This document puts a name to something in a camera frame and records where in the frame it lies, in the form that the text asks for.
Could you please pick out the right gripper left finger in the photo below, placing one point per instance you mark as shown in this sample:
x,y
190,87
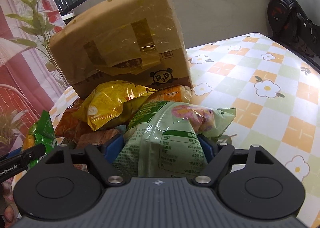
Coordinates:
x,y
99,160

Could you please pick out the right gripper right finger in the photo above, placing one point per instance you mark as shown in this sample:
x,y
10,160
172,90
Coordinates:
x,y
218,156

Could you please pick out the yellow corn chips bag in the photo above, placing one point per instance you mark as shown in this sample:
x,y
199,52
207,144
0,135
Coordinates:
x,y
112,103

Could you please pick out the light green snack bag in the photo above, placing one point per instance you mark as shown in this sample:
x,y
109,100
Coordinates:
x,y
161,139

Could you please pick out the person's left hand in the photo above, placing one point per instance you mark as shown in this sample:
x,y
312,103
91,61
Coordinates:
x,y
10,215

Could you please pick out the brown round pastry pack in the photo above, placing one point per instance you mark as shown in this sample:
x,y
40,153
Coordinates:
x,y
100,137

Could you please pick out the orange chips bag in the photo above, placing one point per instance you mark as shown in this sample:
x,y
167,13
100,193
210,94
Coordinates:
x,y
71,128

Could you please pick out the green orange snack packet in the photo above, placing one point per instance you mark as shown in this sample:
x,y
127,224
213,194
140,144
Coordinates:
x,y
41,132

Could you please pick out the orange white biscuit pack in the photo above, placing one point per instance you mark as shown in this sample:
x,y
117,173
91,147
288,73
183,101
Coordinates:
x,y
174,94

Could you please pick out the floral checkered tablecloth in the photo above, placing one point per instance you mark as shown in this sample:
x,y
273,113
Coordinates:
x,y
276,97

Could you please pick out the brown cardboard box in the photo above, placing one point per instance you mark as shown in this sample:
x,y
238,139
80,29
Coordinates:
x,y
138,41

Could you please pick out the black exercise bike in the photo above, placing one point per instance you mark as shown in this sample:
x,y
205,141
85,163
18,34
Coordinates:
x,y
294,29

